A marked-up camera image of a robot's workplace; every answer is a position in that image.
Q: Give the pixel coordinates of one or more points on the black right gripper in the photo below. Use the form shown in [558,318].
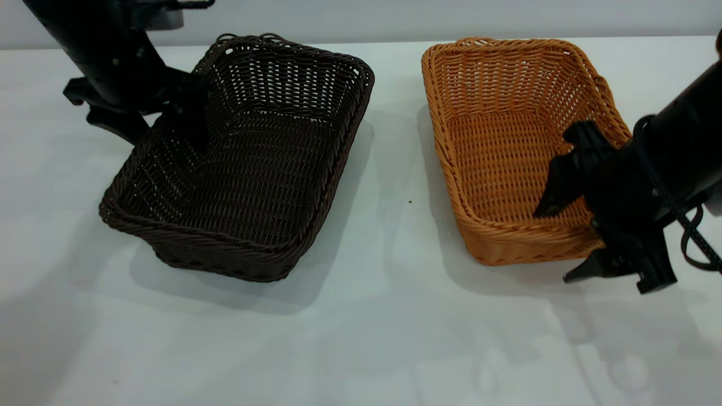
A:
[626,197]

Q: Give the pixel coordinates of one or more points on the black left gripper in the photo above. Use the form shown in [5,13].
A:
[118,79]

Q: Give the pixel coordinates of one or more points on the orange wicker basket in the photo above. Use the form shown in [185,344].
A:
[496,169]

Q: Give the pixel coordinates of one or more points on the black wicker basket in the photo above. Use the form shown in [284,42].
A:
[254,186]

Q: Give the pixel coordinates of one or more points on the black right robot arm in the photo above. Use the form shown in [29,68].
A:
[688,129]

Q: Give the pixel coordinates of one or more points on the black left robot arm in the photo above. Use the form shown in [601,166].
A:
[84,28]

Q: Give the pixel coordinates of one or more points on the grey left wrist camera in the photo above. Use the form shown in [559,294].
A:
[163,17]

